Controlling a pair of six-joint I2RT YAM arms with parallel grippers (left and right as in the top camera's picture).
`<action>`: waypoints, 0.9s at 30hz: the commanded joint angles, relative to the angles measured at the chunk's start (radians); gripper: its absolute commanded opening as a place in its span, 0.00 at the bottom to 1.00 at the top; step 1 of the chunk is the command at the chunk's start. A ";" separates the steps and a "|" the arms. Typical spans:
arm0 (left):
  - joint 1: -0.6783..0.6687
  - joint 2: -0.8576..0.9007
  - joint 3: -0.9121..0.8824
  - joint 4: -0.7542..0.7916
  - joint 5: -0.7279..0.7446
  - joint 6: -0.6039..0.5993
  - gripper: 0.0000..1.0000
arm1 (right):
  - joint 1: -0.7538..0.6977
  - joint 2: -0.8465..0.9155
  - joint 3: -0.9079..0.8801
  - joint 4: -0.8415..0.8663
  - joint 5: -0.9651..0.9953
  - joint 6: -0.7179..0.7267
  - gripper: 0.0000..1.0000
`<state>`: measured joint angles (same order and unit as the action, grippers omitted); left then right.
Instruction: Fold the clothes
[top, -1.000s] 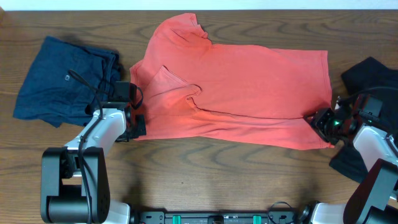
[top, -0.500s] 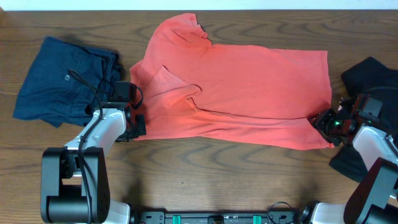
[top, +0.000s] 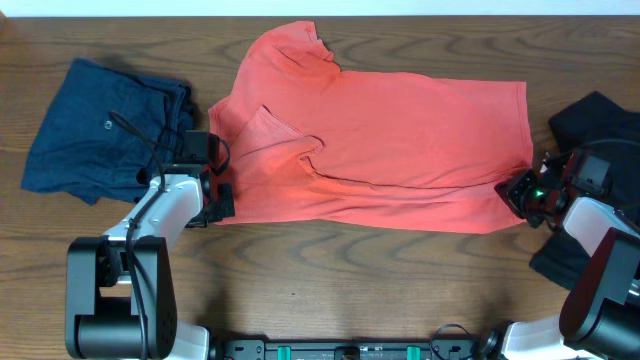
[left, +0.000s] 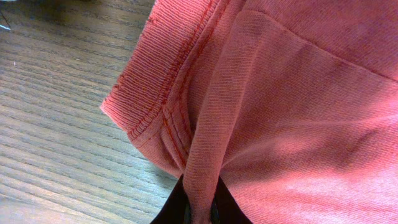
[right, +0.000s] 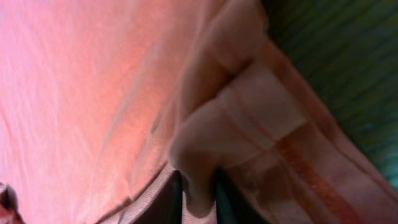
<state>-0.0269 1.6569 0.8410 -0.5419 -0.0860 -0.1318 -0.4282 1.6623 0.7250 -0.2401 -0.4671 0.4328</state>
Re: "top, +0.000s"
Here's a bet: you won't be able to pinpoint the orange t-shirt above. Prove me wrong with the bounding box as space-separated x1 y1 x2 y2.
209 21 533 234

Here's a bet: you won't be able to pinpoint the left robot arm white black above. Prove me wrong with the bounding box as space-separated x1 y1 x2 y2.
65 130 235 359

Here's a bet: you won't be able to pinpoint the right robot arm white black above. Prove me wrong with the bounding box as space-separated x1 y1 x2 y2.
495 150 639 360

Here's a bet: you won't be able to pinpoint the black folded garment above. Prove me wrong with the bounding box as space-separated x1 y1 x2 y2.
530 91 639 290

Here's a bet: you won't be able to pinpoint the navy blue folded shorts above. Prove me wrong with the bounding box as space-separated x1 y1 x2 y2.
21 59 195 205

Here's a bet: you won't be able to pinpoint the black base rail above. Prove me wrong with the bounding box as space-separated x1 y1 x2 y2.
209 336 498 360

